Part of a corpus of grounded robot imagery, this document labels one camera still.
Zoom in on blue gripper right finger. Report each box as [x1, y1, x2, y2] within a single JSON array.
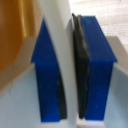
[[71, 12, 119, 122]]

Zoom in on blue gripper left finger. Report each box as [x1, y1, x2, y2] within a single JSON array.
[[30, 17, 70, 124]]

